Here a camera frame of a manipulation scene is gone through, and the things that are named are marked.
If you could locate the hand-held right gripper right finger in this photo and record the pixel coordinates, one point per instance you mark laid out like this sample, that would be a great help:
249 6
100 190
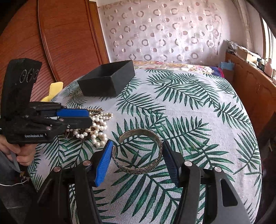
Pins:
170 164

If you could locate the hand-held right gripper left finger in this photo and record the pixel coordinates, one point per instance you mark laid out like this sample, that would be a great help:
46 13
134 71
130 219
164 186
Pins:
104 163

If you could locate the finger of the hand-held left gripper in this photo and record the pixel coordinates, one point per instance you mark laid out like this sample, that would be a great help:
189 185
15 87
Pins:
71 112
75 123

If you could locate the black jewelry box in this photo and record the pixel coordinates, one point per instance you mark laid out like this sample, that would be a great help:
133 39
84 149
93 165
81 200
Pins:
103 85

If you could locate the person's left hand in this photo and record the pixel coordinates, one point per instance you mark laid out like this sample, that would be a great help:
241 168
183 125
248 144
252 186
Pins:
25 154

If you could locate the yellow cloth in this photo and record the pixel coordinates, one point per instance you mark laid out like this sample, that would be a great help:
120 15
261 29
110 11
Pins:
52 90

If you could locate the leaf-print cloth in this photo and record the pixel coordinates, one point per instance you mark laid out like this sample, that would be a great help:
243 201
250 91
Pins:
172 107

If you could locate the wooden wardrobe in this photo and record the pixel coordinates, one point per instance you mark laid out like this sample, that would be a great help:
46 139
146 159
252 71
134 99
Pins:
64 43

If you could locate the person's grey clothing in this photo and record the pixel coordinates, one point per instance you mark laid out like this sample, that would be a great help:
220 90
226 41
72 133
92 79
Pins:
7 185

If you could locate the floral blanket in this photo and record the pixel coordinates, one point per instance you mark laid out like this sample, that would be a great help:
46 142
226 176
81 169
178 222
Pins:
194 68

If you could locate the navy red-edged blanket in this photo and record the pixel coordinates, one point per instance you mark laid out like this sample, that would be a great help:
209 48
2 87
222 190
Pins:
217 72

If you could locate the wooden cabinet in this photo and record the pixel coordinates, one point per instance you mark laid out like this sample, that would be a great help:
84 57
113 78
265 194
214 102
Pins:
250 86

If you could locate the blue plastic bag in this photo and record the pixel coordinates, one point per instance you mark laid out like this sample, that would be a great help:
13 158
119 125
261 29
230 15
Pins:
226 65

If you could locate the circle-pattern sheer curtain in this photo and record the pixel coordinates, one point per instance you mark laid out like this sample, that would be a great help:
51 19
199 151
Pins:
159 32

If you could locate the cardboard box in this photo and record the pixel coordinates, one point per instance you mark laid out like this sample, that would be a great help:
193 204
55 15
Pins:
247 53

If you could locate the patterned crumpled cloth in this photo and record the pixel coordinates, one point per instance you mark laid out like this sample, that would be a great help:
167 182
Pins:
234 44

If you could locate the window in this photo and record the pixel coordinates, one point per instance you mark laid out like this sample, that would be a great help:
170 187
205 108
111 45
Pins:
268 41

